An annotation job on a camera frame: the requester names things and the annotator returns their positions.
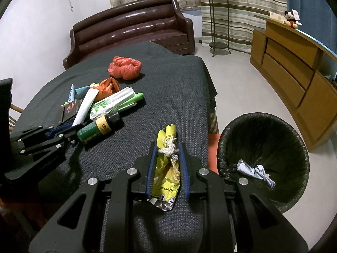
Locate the orange plastic bag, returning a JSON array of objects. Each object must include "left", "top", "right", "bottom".
[{"left": 98, "top": 78, "right": 121, "bottom": 101}]

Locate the mouse plush toy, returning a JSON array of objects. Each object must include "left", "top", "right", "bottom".
[{"left": 283, "top": 9, "right": 303, "bottom": 30}]

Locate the red plastic bag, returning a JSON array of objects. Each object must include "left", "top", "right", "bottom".
[{"left": 107, "top": 56, "right": 142, "bottom": 81}]

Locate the striped curtain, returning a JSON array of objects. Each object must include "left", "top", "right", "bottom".
[{"left": 199, "top": 0, "right": 288, "bottom": 55}]

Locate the wooden cabinet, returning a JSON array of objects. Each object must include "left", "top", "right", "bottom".
[{"left": 250, "top": 14, "right": 337, "bottom": 152}]

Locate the orange plastic stool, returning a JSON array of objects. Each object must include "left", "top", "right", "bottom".
[{"left": 207, "top": 134, "right": 221, "bottom": 176}]

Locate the brown leather sofa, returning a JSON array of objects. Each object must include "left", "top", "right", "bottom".
[{"left": 63, "top": 0, "right": 196, "bottom": 70}]

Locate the green plastic tube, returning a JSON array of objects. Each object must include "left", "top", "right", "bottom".
[{"left": 116, "top": 92, "right": 146, "bottom": 112}]

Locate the green white paper packet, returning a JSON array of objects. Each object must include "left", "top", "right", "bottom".
[{"left": 90, "top": 97, "right": 117, "bottom": 121}]

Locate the bin with black liner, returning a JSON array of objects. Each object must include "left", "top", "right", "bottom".
[{"left": 217, "top": 113, "right": 310, "bottom": 214}]

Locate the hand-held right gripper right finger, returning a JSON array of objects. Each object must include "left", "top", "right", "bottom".
[{"left": 180, "top": 143, "right": 308, "bottom": 253}]

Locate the black metal plant stand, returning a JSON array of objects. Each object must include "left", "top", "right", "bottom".
[{"left": 205, "top": 0, "right": 232, "bottom": 58}]

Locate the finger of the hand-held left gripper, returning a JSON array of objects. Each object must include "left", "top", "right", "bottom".
[
  {"left": 16, "top": 131, "right": 79, "bottom": 155},
  {"left": 10, "top": 122, "right": 74, "bottom": 148}
]

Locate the crumpled white paper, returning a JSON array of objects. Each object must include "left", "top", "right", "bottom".
[{"left": 235, "top": 159, "right": 276, "bottom": 189}]

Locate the dark grey tablecloth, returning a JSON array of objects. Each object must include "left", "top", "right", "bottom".
[{"left": 11, "top": 42, "right": 219, "bottom": 253}]

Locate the white knotted string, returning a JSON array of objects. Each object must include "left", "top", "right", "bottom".
[{"left": 157, "top": 134, "right": 180, "bottom": 165}]

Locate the white tube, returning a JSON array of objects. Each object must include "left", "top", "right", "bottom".
[{"left": 72, "top": 89, "right": 99, "bottom": 127}]

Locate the teal paper cone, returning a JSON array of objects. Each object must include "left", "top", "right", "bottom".
[{"left": 74, "top": 86, "right": 92, "bottom": 99}]

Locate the light blue plastic strip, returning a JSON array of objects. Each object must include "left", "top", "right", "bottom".
[{"left": 62, "top": 84, "right": 75, "bottom": 108}]

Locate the blue curtain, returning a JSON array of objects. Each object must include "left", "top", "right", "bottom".
[{"left": 286, "top": 0, "right": 337, "bottom": 67}]

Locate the plaid cloth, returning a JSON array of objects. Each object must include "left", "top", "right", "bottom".
[{"left": 207, "top": 110, "right": 219, "bottom": 134}]

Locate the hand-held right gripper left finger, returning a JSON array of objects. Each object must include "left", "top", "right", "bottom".
[{"left": 28, "top": 142, "right": 158, "bottom": 253}]

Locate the long white paper carton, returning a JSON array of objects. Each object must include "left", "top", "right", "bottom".
[{"left": 110, "top": 86, "right": 137, "bottom": 109}]

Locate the small beige box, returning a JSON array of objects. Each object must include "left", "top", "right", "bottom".
[{"left": 270, "top": 12, "right": 288, "bottom": 24}]

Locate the wooden chair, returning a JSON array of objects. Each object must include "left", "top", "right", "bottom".
[{"left": 9, "top": 104, "right": 26, "bottom": 133}]

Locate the green bottle with black cap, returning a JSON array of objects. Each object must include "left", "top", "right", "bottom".
[{"left": 76, "top": 111, "right": 124, "bottom": 145}]

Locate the yellow snack wrapper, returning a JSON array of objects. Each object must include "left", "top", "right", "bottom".
[{"left": 149, "top": 124, "right": 183, "bottom": 212}]

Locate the black box with red print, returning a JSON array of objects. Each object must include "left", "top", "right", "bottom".
[{"left": 57, "top": 100, "right": 83, "bottom": 127}]

